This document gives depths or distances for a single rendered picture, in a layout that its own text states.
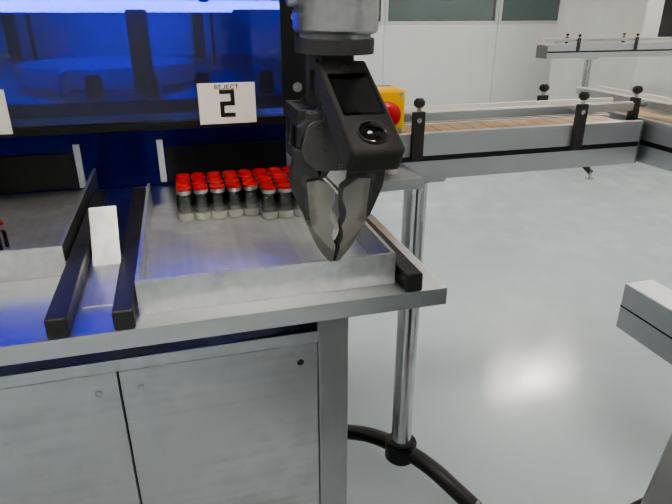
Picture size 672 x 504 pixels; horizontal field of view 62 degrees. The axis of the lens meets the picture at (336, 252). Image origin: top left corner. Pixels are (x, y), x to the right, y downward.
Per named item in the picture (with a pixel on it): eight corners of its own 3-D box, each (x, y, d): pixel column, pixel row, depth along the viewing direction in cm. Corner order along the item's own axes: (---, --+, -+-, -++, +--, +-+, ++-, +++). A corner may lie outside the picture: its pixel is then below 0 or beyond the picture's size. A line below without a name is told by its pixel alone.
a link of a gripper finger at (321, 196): (322, 242, 62) (323, 160, 58) (337, 265, 57) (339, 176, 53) (294, 245, 61) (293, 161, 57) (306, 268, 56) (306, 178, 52)
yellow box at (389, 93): (350, 128, 98) (350, 85, 96) (389, 126, 100) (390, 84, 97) (363, 137, 92) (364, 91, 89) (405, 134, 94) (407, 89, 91)
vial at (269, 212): (261, 216, 79) (259, 184, 78) (276, 214, 80) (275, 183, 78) (263, 221, 78) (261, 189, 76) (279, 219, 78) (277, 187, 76)
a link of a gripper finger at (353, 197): (349, 240, 63) (352, 158, 59) (366, 262, 57) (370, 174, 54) (321, 242, 62) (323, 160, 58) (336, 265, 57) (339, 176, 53)
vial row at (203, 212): (178, 217, 79) (174, 186, 77) (304, 207, 83) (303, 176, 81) (178, 223, 77) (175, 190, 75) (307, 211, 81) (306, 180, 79)
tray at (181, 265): (150, 206, 84) (147, 183, 83) (319, 192, 91) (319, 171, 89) (139, 314, 54) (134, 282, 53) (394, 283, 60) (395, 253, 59)
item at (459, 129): (335, 189, 105) (334, 103, 99) (315, 169, 119) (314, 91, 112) (640, 164, 122) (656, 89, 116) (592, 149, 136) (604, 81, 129)
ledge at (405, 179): (331, 173, 109) (331, 163, 108) (394, 168, 112) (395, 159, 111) (353, 194, 96) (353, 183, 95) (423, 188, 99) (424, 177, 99)
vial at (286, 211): (276, 214, 80) (275, 183, 78) (292, 213, 81) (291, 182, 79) (279, 219, 78) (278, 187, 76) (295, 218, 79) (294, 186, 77)
